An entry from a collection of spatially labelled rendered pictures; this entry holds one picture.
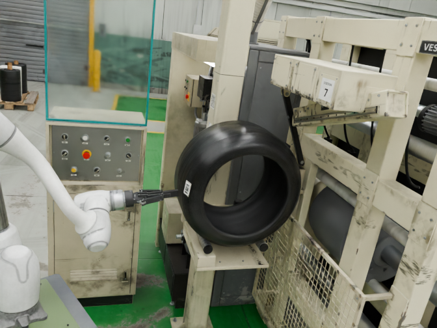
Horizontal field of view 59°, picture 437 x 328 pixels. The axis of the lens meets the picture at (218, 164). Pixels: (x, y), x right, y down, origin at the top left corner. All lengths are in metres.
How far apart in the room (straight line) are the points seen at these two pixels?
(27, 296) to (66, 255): 0.98
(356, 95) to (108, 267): 1.88
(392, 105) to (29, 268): 1.44
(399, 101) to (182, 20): 9.53
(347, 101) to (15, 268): 1.36
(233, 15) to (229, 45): 0.14
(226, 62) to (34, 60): 9.39
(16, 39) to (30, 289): 9.73
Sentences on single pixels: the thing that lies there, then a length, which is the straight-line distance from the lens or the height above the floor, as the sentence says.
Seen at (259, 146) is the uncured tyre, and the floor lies 1.41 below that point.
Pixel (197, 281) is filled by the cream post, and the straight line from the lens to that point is 2.39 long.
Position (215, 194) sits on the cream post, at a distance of 2.12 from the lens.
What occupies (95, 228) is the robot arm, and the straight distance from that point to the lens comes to 1.58.
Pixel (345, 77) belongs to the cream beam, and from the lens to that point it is 1.48.
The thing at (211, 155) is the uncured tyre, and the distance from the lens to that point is 1.61.
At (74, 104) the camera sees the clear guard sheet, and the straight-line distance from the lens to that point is 2.29.
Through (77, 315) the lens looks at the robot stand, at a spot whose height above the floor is 0.65.
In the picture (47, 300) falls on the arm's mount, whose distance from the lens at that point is 1.86.
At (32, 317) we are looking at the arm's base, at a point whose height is 0.73.
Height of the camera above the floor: 1.86
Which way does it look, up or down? 19 degrees down
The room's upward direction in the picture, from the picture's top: 8 degrees clockwise
